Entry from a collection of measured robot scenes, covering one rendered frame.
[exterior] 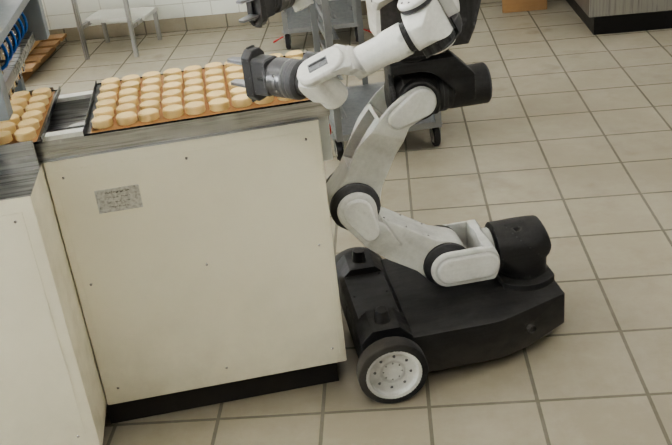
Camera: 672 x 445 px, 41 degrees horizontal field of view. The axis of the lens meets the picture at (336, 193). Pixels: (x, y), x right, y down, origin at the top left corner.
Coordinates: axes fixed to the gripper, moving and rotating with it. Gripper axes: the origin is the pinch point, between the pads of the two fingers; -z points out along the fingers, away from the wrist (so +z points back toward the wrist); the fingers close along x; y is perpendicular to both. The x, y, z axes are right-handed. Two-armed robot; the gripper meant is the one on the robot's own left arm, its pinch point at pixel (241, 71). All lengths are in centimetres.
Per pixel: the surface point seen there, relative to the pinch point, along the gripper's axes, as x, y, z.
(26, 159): -16, 32, -44
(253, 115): -15.8, -10.7, -8.4
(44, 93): -11, 7, -67
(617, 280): -103, -109, 51
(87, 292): -57, 26, -43
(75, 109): -17, 2, -62
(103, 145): -17.4, 16.0, -34.9
